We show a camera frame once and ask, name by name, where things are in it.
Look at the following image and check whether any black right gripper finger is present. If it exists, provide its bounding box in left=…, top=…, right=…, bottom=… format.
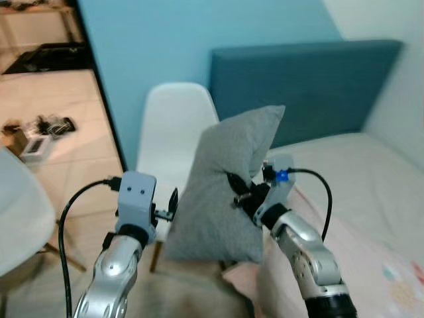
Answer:
left=226, top=171, right=252, bottom=197

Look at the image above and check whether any grey fabric pillow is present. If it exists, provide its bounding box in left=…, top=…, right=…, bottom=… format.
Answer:
left=164, top=105, right=286, bottom=264

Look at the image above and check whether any white plastic shell chair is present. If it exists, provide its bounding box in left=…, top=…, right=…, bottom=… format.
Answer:
left=135, top=82, right=221, bottom=274

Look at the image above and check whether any white round-backed chair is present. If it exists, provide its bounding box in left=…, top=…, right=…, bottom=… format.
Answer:
left=0, top=146, right=87, bottom=293

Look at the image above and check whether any blue upholstered headboard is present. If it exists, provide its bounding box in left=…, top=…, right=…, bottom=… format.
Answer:
left=209, top=39, right=404, bottom=149

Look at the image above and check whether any small white box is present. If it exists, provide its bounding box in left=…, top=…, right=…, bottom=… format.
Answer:
left=20, top=134, right=56, bottom=164

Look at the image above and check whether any pink patterned blanket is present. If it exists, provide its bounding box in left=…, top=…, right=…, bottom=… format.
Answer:
left=222, top=188, right=424, bottom=318

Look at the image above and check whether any small brown box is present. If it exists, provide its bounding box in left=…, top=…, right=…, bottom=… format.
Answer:
left=2, top=123, right=28, bottom=154

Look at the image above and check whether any black floor mat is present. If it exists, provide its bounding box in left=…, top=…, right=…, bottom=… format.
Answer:
left=3, top=42, right=91, bottom=74

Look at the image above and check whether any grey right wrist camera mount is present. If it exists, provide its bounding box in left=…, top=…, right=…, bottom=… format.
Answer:
left=255, top=155, right=297, bottom=223

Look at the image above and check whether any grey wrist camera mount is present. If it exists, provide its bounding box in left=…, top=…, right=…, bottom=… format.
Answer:
left=115, top=171, right=158, bottom=233
left=255, top=155, right=297, bottom=223

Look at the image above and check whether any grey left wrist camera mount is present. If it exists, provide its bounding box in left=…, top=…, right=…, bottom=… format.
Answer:
left=115, top=171, right=158, bottom=233

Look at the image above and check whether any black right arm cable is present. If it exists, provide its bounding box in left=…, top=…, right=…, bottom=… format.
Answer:
left=285, top=168, right=334, bottom=242

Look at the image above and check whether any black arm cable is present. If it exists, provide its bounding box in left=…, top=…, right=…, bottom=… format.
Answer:
left=285, top=168, right=334, bottom=242
left=58, top=176, right=124, bottom=318

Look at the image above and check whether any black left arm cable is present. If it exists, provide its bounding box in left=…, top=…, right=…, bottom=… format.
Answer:
left=58, top=176, right=124, bottom=318

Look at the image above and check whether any black door frame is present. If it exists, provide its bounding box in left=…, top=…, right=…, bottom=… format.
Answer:
left=73, top=0, right=129, bottom=175

